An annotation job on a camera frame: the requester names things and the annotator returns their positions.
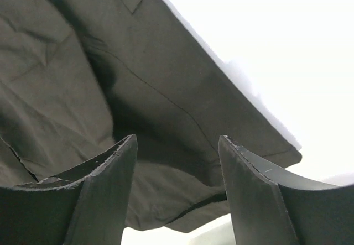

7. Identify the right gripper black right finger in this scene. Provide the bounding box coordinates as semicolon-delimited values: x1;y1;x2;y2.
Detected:
218;135;353;244

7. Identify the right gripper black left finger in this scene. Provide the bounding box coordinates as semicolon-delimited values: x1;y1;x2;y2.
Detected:
1;135;138;244

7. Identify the black long sleeve shirt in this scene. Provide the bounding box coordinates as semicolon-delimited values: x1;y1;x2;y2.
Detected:
1;0;301;233

